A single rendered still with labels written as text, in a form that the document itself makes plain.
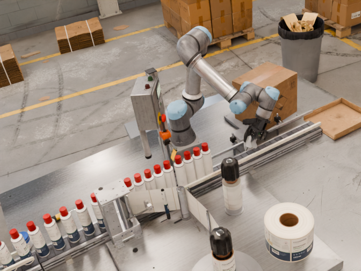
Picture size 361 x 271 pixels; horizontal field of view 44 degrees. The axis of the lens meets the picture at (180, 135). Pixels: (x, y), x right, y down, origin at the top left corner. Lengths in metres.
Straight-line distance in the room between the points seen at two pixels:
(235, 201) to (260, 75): 0.91
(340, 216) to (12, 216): 1.67
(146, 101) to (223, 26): 3.73
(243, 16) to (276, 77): 3.08
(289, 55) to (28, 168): 2.73
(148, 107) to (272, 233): 0.74
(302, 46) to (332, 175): 2.28
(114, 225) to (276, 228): 0.70
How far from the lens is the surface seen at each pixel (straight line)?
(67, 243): 2.22
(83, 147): 4.36
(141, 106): 1.97
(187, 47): 2.24
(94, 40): 6.40
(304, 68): 4.64
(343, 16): 5.66
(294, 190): 2.32
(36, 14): 7.37
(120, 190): 1.98
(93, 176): 2.61
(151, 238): 2.10
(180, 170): 2.20
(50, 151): 4.46
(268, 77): 2.66
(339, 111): 2.87
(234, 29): 5.69
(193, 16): 5.39
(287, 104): 2.73
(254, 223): 2.09
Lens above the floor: 2.43
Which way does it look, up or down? 36 degrees down
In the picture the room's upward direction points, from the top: 10 degrees counter-clockwise
